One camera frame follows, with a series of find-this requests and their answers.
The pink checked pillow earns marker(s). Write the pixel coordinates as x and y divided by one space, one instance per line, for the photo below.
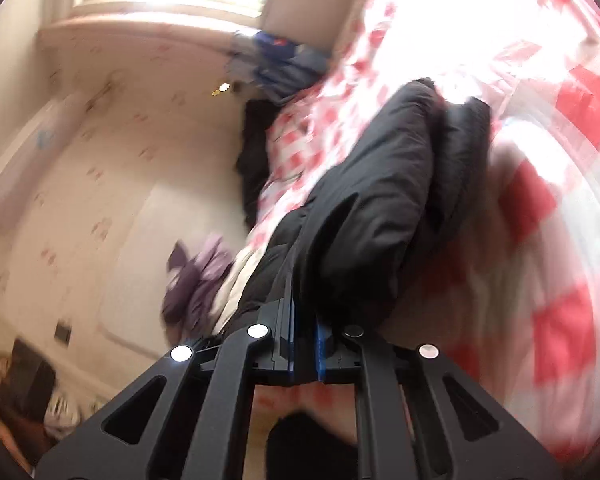
295 155

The black and white patterned cloth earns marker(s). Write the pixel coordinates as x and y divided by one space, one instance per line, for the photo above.
67 415

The black coat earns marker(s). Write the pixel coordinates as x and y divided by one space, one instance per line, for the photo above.
254 160

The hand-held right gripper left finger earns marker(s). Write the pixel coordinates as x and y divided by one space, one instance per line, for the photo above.
230 400

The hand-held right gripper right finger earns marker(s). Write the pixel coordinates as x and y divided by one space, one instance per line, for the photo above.
395 400

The blue patterned curtain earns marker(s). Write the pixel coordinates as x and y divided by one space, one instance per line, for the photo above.
280 60

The cream quilted blanket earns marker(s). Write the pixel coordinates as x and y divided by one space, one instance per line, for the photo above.
237 285

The dark wall switch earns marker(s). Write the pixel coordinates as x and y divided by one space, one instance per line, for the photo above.
62 334

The white wall outlet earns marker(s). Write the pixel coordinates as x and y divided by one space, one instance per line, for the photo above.
222 88

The black puffer jacket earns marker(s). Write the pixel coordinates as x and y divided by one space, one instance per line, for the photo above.
380 185

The dark furniture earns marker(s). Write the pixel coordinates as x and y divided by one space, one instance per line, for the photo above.
20 390

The purple garment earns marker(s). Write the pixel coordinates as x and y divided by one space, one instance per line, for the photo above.
200 280

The pink checked quilt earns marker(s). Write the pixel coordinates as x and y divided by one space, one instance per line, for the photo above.
530 110

